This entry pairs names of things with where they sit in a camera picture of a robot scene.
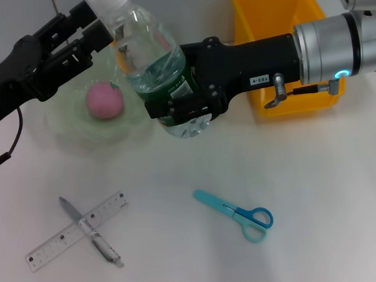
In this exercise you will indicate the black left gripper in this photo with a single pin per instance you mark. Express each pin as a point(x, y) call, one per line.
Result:
point(19, 76)

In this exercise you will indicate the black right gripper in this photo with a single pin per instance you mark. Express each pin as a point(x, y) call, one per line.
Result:
point(247, 63)

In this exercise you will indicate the clear bottle with green label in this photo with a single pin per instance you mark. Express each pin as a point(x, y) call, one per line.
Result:
point(146, 49)

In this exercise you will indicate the pink toy peach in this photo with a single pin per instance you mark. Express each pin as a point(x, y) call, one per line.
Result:
point(105, 101)

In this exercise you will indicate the green glass fruit plate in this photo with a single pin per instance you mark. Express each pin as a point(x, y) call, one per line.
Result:
point(78, 124)

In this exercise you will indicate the blue scissors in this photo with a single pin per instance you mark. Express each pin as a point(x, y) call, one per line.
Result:
point(215, 202)

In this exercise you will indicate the grey transparent pen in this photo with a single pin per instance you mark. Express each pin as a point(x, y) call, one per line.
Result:
point(102, 244)

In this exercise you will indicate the transparent plastic ruler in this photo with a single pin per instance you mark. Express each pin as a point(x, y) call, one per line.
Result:
point(49, 250)

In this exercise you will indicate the yellow plastic bin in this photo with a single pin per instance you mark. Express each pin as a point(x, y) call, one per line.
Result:
point(263, 16)

